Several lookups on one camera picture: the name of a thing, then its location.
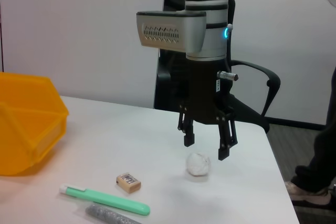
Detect person leg black trousers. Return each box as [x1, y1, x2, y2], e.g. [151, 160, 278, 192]
[290, 66, 336, 197]

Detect mint green pen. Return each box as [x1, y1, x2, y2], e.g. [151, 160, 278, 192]
[59, 183, 151, 216]

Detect dark shoe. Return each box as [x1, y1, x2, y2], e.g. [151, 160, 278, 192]
[285, 180, 336, 209]

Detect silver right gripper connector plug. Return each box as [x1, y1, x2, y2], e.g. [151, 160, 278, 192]
[217, 70, 239, 82]

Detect grey glitter pen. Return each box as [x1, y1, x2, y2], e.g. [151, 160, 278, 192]
[85, 204, 143, 224]

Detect white paper ball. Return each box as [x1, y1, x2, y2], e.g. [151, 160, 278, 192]
[186, 152, 212, 177]

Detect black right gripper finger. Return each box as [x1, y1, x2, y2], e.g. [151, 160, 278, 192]
[217, 114, 239, 161]
[176, 110, 195, 148]

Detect yellow plastic storage bin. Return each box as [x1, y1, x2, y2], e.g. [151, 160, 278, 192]
[0, 72, 70, 176]

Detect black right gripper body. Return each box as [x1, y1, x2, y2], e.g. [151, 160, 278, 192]
[179, 59, 236, 125]

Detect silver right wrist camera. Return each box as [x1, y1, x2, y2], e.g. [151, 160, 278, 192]
[136, 10, 207, 53]

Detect beige eraser with barcode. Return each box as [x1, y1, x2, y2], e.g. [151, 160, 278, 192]
[115, 172, 142, 194]

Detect black office chair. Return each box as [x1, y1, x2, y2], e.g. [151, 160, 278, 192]
[153, 0, 281, 133]

